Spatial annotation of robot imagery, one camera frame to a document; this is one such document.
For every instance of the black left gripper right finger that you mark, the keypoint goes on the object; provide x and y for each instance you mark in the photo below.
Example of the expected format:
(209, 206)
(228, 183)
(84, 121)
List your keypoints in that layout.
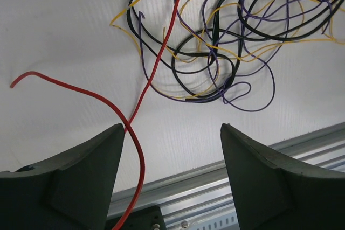
(274, 191)

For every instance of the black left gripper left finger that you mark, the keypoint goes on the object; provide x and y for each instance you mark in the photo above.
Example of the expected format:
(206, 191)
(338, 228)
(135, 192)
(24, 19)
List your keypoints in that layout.
(71, 190)

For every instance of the white slotted cable duct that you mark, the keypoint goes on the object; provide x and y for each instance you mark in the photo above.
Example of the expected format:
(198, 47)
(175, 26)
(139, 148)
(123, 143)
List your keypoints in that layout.
(220, 221)

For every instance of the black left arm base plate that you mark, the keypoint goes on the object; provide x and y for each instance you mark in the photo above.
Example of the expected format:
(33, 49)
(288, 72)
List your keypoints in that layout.
(149, 218)

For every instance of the aluminium mounting rail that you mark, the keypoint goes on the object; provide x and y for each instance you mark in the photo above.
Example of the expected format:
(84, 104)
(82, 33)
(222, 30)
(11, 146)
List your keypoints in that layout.
(197, 190)

